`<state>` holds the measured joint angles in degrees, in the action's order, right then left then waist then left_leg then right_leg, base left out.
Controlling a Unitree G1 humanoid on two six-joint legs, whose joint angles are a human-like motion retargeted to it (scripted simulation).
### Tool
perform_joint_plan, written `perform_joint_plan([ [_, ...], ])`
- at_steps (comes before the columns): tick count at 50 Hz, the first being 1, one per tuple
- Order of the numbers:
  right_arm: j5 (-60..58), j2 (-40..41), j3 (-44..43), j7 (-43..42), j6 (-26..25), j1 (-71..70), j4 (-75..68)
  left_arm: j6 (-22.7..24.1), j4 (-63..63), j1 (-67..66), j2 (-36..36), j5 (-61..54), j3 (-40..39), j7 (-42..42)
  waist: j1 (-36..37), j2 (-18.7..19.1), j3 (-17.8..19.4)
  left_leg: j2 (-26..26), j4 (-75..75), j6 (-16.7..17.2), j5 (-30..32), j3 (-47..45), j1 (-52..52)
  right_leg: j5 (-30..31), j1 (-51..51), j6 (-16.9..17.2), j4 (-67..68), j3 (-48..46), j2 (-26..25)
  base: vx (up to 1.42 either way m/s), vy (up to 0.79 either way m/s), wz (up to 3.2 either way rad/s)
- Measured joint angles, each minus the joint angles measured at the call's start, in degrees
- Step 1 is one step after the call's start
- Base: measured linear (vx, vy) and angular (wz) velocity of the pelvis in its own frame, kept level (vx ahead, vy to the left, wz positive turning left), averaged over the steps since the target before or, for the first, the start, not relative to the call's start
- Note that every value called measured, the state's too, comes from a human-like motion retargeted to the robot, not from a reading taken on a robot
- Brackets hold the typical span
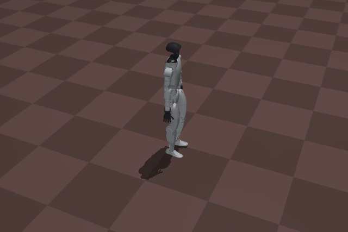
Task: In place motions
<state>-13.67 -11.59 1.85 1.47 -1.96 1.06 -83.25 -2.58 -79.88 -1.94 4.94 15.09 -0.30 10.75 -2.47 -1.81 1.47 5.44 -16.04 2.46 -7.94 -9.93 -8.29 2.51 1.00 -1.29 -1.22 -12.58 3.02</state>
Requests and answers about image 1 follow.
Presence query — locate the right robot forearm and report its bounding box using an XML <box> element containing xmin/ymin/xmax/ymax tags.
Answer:
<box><xmin>164</xmin><ymin>89</ymin><xmax>171</xmax><ymax>111</ymax></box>

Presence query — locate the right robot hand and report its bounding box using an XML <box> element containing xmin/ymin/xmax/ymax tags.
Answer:
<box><xmin>163</xmin><ymin>108</ymin><xmax>174</xmax><ymax>122</ymax></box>

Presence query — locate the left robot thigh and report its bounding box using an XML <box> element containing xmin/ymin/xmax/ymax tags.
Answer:
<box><xmin>177</xmin><ymin>89</ymin><xmax>187</xmax><ymax>123</ymax></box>

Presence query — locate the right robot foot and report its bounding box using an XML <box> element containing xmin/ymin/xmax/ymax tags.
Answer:
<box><xmin>165</xmin><ymin>148</ymin><xmax>183</xmax><ymax>158</ymax></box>

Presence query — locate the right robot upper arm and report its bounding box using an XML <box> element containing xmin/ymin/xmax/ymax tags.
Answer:
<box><xmin>164</xmin><ymin>66</ymin><xmax>173</xmax><ymax>94</ymax></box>

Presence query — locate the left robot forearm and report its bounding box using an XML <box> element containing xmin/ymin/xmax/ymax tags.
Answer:
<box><xmin>177</xmin><ymin>76</ymin><xmax>182</xmax><ymax>89</ymax></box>

